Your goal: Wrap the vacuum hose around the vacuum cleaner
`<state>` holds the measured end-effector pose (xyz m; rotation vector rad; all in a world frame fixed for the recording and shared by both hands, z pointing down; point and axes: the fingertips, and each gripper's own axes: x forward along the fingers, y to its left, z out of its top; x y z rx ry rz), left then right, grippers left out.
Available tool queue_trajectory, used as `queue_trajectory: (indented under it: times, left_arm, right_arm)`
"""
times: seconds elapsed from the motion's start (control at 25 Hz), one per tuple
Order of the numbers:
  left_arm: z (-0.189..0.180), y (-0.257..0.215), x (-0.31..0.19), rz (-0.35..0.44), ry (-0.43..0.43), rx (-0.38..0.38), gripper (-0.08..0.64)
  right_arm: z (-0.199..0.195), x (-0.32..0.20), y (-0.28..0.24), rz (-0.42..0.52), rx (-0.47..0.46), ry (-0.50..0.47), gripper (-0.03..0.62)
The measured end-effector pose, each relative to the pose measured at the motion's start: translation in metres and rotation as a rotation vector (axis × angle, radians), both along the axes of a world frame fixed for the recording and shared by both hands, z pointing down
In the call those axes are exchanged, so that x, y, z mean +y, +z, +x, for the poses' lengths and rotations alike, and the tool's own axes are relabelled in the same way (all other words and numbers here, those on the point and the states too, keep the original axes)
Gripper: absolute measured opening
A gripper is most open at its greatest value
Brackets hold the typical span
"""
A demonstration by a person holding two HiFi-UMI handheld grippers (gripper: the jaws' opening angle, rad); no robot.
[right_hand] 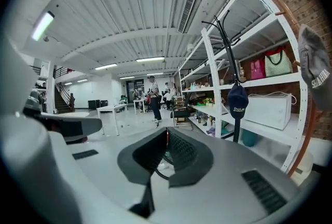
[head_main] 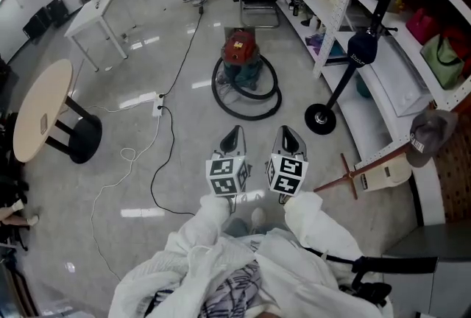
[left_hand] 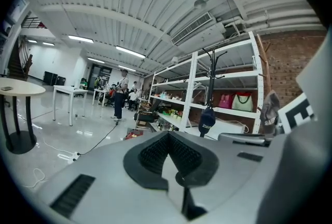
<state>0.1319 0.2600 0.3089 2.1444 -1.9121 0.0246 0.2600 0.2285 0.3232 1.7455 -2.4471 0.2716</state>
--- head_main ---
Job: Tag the person's right forearm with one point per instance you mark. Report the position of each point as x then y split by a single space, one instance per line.
312 221

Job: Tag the navy cap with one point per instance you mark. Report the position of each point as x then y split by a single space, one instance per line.
362 49

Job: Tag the person's left leg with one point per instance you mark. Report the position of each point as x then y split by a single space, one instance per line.
235 227

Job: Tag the red handbag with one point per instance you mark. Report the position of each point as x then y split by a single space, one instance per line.
460 48

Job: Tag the black shoulder pack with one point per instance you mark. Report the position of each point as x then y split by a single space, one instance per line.
397 265

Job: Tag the green and white handbag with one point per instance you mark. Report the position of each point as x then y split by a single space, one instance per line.
441 62

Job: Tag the white metal shelving unit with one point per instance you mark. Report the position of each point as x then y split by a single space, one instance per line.
338 7

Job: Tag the grey cap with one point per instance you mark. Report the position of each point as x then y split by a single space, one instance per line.
430 136

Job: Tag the white power strip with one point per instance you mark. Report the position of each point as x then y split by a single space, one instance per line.
158 105

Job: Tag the cream appliance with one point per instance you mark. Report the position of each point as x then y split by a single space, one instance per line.
386 173

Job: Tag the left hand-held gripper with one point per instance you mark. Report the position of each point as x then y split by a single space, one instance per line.
222 167

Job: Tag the round beige table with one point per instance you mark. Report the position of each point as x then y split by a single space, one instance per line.
40 103

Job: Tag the purple plastic bags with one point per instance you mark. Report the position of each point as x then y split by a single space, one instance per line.
314 44

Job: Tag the white rectangular table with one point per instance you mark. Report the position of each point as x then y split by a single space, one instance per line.
95 11

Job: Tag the person's white shoe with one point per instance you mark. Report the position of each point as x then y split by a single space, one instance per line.
258 221

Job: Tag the person's left forearm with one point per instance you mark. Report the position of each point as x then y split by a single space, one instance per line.
206 221

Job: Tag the black coat rack stand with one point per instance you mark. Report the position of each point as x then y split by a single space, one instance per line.
320 119

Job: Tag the red-brown cross stand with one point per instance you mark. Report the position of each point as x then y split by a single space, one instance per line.
347 174

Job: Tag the black equipment case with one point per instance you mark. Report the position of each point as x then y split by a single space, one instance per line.
58 11
36 26

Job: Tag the person's white hoodie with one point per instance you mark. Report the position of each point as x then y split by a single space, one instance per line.
206 272

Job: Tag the red and teal vacuum cleaner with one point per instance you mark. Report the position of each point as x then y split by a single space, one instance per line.
239 51

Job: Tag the teal storage box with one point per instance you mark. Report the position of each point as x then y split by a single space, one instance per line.
363 88

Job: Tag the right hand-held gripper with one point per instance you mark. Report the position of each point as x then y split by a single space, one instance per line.
289 167

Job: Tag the pink handbag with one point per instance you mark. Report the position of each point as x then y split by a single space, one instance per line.
423 27

